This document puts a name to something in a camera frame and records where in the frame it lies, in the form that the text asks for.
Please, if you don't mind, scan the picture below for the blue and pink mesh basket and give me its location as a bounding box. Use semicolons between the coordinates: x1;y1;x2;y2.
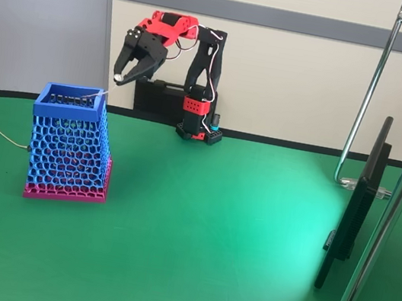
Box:
18;77;126;213

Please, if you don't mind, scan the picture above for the black flat monitor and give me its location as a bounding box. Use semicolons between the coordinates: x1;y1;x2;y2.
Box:
312;108;398;298

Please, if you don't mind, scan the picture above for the black plastic tool case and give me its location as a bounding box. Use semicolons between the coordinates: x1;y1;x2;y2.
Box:
130;75;223;126

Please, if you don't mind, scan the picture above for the grey wall rail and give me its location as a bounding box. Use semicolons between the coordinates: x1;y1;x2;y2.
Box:
112;0;402;54

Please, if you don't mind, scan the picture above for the thin chrome tube frame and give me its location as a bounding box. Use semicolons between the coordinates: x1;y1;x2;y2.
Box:
330;0;402;208

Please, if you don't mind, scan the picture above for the long metal screw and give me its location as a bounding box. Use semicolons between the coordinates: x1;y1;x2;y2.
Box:
80;67;123;105

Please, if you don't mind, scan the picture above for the clear plastic foot clip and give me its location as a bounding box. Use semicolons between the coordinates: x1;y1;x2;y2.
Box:
339;176;394;201

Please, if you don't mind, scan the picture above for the thin grey wire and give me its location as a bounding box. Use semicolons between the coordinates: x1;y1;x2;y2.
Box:
0;125;32;152

